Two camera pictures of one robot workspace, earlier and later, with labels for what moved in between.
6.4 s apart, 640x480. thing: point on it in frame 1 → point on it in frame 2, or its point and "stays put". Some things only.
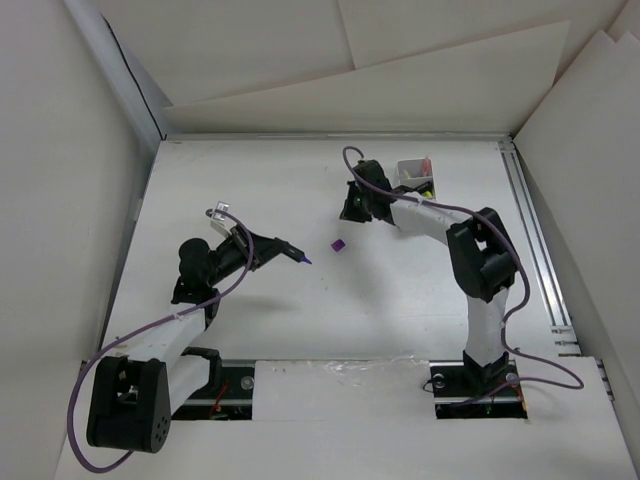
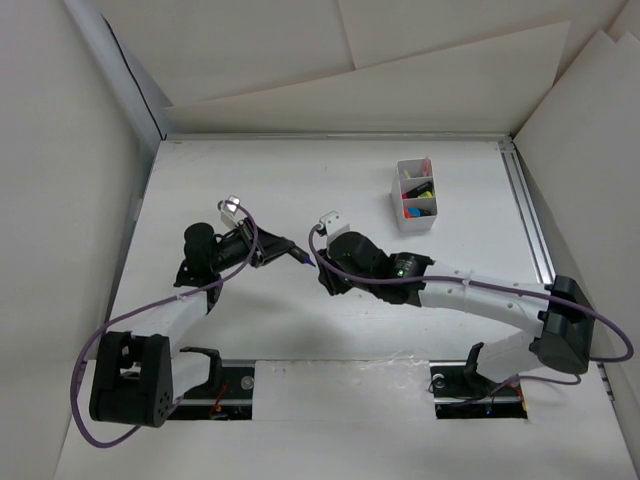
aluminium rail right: [562, 330] stays put
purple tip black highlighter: [295, 254] stays put
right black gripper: [348, 212] → [328, 276]
